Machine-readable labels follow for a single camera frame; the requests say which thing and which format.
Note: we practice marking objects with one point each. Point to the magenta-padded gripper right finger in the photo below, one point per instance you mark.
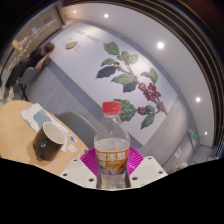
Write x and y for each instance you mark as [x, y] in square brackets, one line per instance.
[146, 170]

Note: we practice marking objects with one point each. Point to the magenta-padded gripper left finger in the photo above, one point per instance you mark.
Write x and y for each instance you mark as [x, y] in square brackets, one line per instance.
[76, 171]

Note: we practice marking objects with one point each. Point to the clear red-capped drink bottle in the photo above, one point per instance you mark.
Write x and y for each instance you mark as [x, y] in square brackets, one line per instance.
[111, 140]

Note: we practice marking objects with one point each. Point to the small white packet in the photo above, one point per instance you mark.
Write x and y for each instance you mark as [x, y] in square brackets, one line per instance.
[72, 148]

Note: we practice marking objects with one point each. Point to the small blue packet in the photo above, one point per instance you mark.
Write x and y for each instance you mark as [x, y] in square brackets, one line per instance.
[72, 138]

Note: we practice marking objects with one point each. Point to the white paper door notice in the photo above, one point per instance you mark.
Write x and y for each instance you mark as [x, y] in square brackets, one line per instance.
[178, 152]

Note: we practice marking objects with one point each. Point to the dark brown mug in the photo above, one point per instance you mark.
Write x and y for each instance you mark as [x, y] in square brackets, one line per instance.
[46, 143]

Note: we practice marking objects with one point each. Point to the green exit sign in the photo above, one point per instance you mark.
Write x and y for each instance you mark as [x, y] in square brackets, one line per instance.
[195, 136]

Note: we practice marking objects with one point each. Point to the white paper napkin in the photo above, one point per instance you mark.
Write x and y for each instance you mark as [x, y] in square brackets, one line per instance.
[35, 115]

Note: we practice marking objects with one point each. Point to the person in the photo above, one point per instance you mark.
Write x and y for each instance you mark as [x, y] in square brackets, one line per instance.
[35, 60]

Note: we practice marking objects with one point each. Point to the recessed ceiling lights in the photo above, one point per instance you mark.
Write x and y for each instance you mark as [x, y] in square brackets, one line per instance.
[160, 45]

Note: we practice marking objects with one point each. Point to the coffee plant wall mural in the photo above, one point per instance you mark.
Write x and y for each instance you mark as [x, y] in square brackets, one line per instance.
[93, 50]

